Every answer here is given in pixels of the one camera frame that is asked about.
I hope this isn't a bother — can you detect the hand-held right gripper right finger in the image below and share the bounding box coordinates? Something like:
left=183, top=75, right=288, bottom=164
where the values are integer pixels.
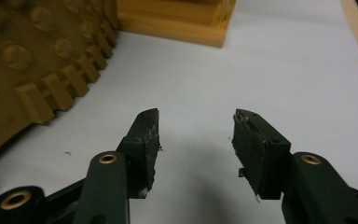
left=231, top=108, right=292, bottom=201

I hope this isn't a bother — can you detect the wooden box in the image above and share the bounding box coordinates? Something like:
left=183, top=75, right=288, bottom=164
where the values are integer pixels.
left=116, top=0, right=238, bottom=49

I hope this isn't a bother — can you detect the tan suede boot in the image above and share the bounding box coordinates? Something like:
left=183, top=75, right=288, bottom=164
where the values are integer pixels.
left=0, top=0, right=119, bottom=202

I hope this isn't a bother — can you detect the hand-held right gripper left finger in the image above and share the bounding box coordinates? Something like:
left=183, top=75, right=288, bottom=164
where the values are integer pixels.
left=117, top=107, right=161, bottom=200

